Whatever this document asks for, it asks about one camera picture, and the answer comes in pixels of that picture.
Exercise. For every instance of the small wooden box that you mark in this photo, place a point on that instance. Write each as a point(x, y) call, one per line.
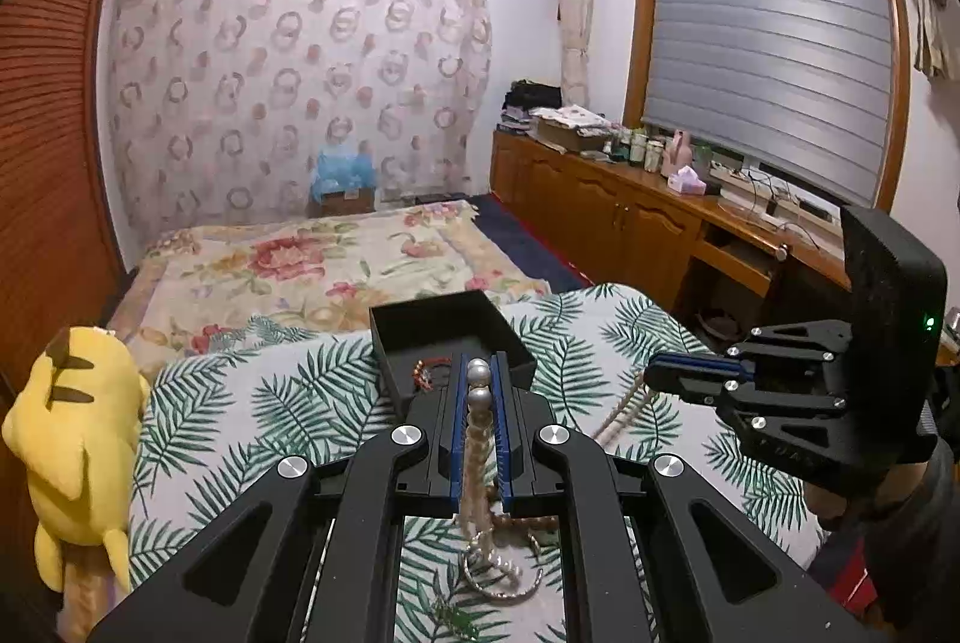
point(346, 202)

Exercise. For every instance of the black jewelry box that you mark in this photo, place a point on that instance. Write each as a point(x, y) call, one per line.
point(450, 331)

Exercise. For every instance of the grey window blind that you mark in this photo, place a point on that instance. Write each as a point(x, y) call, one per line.
point(772, 42)

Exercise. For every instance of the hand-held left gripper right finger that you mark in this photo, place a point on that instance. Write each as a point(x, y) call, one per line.
point(505, 437)

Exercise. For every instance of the hanging beige cloth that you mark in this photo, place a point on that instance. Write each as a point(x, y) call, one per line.
point(930, 12)

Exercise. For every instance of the long wooden cabinet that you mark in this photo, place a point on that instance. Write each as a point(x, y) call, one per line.
point(600, 208)

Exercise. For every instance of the green bead jewelry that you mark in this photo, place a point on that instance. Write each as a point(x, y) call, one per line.
point(456, 617)

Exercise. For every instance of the yellow plush toy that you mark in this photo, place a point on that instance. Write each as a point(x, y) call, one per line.
point(71, 433)

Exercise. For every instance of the narrow beige window curtain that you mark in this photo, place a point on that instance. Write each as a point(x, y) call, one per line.
point(576, 5)

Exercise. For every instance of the stack of dark clothes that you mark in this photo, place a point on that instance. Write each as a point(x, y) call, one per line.
point(531, 101)

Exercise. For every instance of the floral bedspread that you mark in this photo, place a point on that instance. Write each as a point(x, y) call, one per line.
point(300, 268)

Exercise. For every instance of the cardboard box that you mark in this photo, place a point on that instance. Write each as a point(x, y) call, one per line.
point(574, 134)

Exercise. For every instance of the pink tissue box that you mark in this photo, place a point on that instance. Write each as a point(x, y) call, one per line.
point(687, 181)

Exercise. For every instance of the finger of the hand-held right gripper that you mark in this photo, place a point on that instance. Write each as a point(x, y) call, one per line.
point(795, 343)
point(750, 404)

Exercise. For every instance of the brown louvered wardrobe door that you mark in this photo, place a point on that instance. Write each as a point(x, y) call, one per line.
point(45, 125)

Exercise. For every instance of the blue plastic bag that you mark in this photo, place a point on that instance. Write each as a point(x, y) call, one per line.
point(343, 170)

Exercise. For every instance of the person's right forearm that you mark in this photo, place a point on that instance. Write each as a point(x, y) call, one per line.
point(900, 538)

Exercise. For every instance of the white power strip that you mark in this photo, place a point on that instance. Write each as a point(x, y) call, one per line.
point(750, 176)

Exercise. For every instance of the dark blue rug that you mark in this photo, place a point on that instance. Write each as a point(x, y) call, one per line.
point(525, 238)

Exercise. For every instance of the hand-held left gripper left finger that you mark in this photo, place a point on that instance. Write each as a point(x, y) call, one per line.
point(454, 422)

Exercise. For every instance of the row of small bottles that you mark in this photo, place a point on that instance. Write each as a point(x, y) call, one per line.
point(634, 148)

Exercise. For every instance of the green leaf print blanket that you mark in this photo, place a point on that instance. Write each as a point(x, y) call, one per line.
point(300, 403)

